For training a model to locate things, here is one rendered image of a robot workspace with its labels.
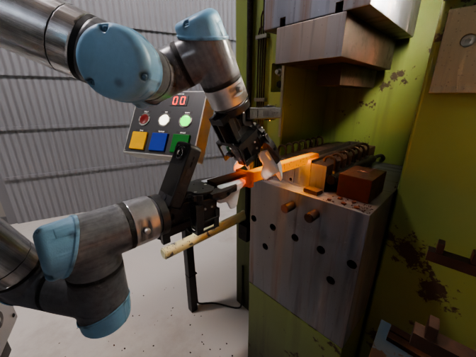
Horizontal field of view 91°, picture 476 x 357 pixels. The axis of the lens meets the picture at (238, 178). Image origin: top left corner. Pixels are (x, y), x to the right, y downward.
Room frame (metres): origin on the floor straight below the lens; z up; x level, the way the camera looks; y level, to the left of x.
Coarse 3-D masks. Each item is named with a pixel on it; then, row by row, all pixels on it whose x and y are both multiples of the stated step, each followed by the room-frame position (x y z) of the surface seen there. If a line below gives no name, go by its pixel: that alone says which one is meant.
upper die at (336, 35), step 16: (336, 16) 0.65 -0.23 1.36; (352, 16) 0.66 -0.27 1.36; (288, 32) 0.75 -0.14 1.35; (304, 32) 0.71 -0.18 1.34; (320, 32) 0.68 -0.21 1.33; (336, 32) 0.65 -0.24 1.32; (352, 32) 0.67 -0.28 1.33; (368, 32) 0.74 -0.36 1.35; (288, 48) 0.74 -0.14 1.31; (304, 48) 0.71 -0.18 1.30; (320, 48) 0.67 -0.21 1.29; (336, 48) 0.64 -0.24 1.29; (352, 48) 0.67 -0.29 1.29; (368, 48) 0.75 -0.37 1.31; (384, 48) 0.85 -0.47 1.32; (288, 64) 0.79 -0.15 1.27; (304, 64) 0.79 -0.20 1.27; (368, 64) 0.79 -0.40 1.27; (384, 64) 0.87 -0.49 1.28
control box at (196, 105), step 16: (192, 96) 0.98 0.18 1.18; (144, 112) 1.03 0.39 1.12; (160, 112) 1.00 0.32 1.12; (176, 112) 0.97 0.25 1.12; (192, 112) 0.95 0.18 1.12; (208, 112) 0.97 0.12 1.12; (144, 128) 0.98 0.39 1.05; (160, 128) 0.96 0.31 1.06; (176, 128) 0.93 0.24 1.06; (192, 128) 0.91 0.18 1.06; (208, 128) 0.97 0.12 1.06; (128, 144) 0.97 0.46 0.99
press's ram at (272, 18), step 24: (288, 0) 0.75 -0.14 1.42; (312, 0) 0.70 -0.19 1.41; (336, 0) 0.65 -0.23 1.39; (360, 0) 0.62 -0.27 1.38; (384, 0) 0.65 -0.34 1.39; (408, 0) 0.79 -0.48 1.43; (264, 24) 0.81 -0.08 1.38; (288, 24) 0.75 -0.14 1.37; (384, 24) 0.74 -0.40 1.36; (408, 24) 0.82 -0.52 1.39
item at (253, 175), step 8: (312, 152) 0.74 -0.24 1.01; (288, 160) 0.63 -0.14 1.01; (296, 160) 0.63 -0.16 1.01; (304, 160) 0.66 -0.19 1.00; (256, 168) 0.55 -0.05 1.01; (288, 168) 0.61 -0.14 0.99; (224, 176) 0.47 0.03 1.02; (232, 176) 0.47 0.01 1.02; (240, 176) 0.48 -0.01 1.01; (248, 176) 0.49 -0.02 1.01; (256, 176) 0.52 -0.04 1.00; (216, 184) 0.43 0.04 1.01; (248, 184) 0.49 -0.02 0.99
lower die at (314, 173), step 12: (324, 144) 1.01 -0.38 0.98; (336, 144) 0.91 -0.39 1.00; (288, 156) 0.76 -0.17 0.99; (324, 156) 0.73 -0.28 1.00; (360, 156) 0.82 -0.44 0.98; (300, 168) 0.69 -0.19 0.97; (312, 168) 0.66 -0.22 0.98; (324, 168) 0.64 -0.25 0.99; (336, 168) 0.68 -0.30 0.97; (288, 180) 0.72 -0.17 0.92; (300, 180) 0.69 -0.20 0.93; (312, 180) 0.66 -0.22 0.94; (324, 180) 0.63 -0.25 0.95
